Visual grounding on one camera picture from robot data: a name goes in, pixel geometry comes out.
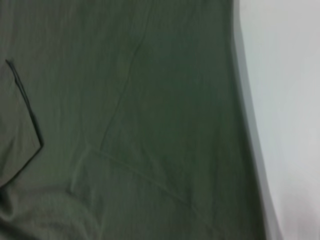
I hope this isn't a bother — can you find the dark green t-shirt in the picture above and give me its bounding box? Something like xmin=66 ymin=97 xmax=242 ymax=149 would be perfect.
xmin=0 ymin=0 xmax=284 ymax=240

